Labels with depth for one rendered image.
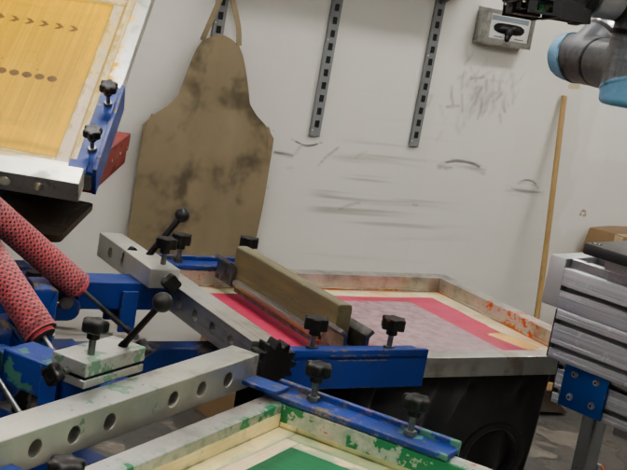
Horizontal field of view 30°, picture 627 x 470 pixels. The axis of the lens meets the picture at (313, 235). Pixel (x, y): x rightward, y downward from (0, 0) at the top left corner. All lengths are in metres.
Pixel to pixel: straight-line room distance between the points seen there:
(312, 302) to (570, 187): 3.39
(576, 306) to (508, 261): 3.23
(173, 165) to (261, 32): 0.60
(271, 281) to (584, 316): 0.61
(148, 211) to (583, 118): 2.13
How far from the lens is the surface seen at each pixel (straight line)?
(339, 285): 2.64
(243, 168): 4.40
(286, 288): 2.24
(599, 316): 2.07
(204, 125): 4.30
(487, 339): 2.47
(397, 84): 4.75
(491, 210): 5.17
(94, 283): 2.05
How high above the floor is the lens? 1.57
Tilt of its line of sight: 11 degrees down
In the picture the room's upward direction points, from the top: 10 degrees clockwise
